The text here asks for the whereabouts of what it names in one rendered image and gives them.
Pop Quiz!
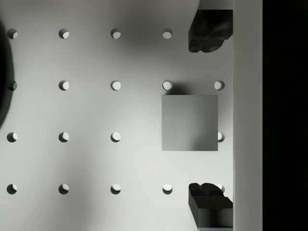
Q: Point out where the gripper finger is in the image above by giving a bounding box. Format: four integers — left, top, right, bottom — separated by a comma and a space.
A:
188, 9, 234, 53
188, 182, 234, 229

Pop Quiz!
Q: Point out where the grey cube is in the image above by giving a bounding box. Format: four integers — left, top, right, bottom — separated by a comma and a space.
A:
161, 94, 219, 152

